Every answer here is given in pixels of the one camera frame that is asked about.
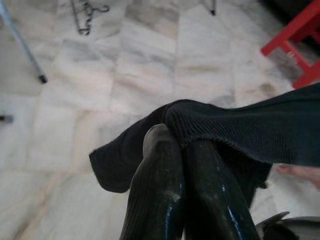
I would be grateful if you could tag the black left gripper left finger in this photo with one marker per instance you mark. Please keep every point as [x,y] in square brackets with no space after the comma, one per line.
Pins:
[155,187]

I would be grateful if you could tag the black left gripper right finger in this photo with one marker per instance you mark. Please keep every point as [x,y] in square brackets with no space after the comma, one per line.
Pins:
[210,200]

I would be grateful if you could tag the black shirt green print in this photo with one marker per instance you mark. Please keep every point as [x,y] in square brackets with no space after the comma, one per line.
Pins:
[250,130]

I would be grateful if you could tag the red plastic stool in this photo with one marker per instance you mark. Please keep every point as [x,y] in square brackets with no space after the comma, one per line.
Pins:
[290,32]

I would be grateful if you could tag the silver clothes rack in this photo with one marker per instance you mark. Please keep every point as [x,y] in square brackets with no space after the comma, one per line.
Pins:
[25,45]

